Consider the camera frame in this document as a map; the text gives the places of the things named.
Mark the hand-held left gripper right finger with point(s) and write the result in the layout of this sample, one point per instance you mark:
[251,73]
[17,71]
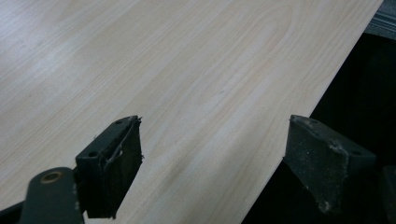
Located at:
[320,165]

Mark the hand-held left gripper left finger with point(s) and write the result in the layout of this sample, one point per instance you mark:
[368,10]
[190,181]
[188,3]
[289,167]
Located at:
[107,174]

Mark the grey metal rail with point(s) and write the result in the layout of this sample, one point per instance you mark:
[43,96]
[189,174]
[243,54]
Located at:
[382,22]

